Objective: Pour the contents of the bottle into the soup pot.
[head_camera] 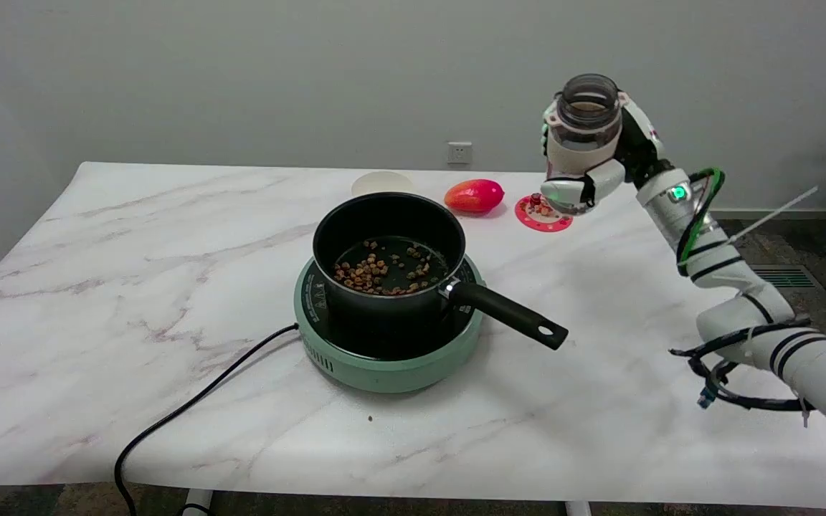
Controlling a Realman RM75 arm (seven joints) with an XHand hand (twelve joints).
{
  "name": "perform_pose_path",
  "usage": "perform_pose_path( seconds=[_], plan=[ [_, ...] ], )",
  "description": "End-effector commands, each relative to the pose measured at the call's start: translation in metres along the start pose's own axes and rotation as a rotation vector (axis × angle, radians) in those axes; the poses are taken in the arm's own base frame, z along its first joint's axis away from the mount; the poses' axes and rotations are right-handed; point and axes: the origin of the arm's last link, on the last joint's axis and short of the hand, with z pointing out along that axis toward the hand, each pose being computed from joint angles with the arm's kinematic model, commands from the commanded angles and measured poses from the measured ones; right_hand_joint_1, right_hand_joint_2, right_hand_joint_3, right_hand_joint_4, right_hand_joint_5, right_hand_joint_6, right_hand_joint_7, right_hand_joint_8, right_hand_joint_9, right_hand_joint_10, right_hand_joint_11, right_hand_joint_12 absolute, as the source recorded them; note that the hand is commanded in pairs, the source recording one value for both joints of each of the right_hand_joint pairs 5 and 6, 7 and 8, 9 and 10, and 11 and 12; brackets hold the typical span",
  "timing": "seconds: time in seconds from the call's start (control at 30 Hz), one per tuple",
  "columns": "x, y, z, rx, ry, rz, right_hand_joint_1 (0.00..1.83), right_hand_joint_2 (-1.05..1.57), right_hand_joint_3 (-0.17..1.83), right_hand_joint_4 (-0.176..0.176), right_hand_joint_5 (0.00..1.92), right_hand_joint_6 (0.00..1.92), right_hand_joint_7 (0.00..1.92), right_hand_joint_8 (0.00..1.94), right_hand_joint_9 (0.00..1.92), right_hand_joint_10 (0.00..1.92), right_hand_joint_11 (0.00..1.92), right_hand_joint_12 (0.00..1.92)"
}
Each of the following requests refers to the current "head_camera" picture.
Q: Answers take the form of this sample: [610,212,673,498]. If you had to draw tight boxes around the green robot cable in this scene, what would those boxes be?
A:
[676,167,726,277]

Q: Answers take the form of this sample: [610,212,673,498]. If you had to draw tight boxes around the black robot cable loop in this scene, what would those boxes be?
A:
[669,318,817,414]

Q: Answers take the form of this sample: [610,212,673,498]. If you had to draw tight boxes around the green induction cooker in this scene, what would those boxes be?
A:
[293,253,486,394]

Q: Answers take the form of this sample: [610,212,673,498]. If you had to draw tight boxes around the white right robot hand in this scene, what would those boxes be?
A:
[540,92,674,216]

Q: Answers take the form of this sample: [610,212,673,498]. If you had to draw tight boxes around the black soup pot with handle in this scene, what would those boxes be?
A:
[312,191,569,351]

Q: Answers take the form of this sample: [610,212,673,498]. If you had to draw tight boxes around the black power cord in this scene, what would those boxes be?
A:
[113,323,300,516]

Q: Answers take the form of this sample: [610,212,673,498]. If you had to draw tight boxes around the white zip tie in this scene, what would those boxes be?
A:
[678,186,820,267]

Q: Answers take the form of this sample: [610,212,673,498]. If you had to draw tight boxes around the clear plastic bottle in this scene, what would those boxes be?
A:
[546,73,624,178]

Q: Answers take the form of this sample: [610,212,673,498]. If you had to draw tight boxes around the brown grains in pot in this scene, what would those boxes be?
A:
[333,240,441,296]

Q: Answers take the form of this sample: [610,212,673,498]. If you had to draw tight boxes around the floor vent grille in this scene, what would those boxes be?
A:
[749,264,820,290]

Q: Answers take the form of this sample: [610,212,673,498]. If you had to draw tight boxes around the red toy fruit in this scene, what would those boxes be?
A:
[444,178,505,214]

